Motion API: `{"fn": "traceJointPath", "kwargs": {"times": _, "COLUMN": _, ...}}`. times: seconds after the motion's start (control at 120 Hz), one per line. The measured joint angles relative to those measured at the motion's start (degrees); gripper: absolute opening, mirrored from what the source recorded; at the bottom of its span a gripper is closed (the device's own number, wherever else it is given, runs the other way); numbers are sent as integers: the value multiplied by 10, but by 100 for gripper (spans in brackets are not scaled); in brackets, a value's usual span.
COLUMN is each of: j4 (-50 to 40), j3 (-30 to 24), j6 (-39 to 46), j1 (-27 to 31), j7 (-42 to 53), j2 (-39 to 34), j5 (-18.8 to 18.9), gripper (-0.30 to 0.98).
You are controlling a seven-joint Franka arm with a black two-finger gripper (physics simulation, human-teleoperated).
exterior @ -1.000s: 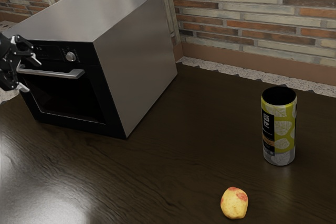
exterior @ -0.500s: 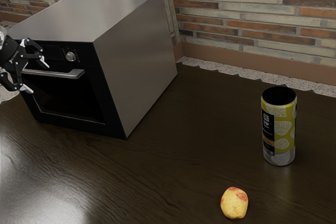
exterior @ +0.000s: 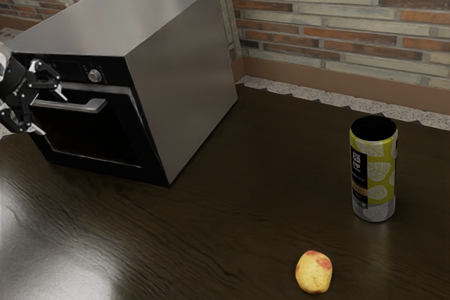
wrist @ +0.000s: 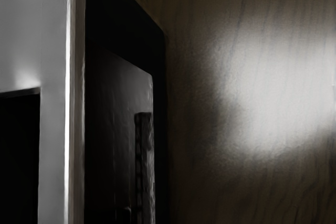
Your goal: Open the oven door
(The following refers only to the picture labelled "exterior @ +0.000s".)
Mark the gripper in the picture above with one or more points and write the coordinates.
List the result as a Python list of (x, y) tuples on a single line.
[(11, 80)]

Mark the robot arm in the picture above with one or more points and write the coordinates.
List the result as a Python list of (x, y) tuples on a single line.
[(3, 55)]

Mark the black and steel oven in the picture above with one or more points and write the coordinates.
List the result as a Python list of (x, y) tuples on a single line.
[(147, 78)]

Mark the yellow red apple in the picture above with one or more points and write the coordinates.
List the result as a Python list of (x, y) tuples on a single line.
[(314, 272)]

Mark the yellow leaf print can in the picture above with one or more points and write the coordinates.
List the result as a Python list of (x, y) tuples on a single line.
[(373, 177)]

